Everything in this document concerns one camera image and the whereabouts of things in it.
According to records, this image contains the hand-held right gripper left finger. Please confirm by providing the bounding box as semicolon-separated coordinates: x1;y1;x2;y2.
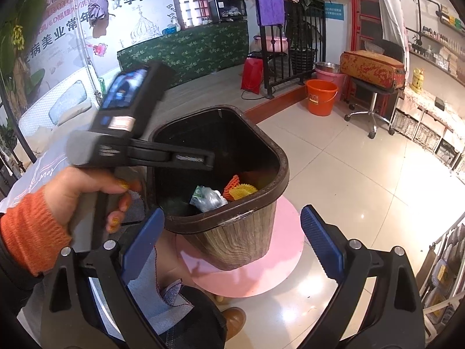
40;208;166;349

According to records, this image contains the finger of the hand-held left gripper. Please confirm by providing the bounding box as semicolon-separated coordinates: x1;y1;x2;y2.
127;138;216;171

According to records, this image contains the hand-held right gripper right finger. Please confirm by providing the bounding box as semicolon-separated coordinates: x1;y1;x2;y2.
301;205;427;349

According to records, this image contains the clear plastic wrapper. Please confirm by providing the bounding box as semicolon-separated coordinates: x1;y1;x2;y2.
189;185;229;212

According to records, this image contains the orange foam fruit net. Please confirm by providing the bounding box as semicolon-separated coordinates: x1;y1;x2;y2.
223;175;242;201

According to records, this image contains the yellow foam fruit net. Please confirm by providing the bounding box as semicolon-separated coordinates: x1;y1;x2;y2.
228;182;258;200

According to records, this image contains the wood grain trash bin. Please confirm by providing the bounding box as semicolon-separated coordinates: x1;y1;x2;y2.
147;105;290;271

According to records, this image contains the person's left forearm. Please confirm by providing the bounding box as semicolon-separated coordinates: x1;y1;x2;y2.
0;185;73;291

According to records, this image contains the person's left hand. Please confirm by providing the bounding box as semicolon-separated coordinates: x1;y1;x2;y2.
43;166;143;234

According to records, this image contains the pink round mat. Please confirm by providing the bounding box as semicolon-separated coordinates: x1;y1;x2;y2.
175;196;305;303

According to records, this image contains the grey cushion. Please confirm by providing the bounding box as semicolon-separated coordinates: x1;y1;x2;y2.
49;80;91;124

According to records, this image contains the green floral mattress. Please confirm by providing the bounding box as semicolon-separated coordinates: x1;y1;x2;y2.
117;20;249;88

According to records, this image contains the white swing chair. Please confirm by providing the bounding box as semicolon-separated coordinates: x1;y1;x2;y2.
18;25;104;142

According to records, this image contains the person's leg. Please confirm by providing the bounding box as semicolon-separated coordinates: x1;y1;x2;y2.
156;284;228;349

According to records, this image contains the red bag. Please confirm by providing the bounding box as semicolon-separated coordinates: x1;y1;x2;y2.
241;57;264;95

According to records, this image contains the brown shoe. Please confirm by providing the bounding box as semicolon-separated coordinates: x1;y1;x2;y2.
220;307;248;339

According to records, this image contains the green plant decoration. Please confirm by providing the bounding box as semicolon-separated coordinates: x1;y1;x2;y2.
0;3;44;146

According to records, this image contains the white trolley cart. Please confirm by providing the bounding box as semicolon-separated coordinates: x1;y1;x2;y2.
418;222;465;320

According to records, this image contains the red telephone booth cabinet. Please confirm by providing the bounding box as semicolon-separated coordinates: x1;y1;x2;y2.
170;0;211;30

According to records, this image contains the black metal stand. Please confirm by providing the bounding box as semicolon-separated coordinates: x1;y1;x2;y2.
254;49;287;90

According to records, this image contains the orange bucket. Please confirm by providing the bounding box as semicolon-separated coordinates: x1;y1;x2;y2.
305;79;338;117

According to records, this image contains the black display box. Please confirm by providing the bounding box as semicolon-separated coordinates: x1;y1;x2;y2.
211;0;246;22

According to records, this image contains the pink basin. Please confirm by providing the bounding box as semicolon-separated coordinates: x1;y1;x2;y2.
253;35;287;53

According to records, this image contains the rolling stool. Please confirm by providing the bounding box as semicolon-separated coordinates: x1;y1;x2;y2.
344;78;400;139

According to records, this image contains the pink bucket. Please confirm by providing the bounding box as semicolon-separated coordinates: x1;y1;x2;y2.
315;69;346;102

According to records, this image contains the lace covered low cabinet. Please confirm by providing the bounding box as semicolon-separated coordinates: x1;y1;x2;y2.
392;87;465;175

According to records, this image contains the black woven plant pot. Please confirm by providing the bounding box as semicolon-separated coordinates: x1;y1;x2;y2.
289;48;316;75

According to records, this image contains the metal basin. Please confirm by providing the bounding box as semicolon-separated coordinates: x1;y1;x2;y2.
314;62;342;75

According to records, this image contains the purple towel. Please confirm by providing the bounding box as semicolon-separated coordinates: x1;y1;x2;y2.
252;0;286;27

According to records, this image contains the orange suitcase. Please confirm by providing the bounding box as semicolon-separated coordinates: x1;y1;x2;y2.
339;50;405;88

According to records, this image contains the black metal railing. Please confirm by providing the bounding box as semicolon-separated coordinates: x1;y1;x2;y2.
260;0;328;99

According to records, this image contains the yellow bottle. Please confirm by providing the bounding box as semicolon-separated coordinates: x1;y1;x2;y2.
412;68;425;93

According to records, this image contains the red ladder shelf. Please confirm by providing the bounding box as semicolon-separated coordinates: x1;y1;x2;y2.
343;0;382;102

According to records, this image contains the white hanging cloth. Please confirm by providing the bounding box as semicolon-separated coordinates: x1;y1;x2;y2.
376;0;409;60

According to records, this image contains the large wall banner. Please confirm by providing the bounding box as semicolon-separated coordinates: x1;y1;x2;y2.
22;0;233;117

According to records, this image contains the wooden wall shelf with cosmetics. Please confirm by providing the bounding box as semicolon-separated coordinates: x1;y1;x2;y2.
407;49;464;77
409;31;465;49
438;13;465;31

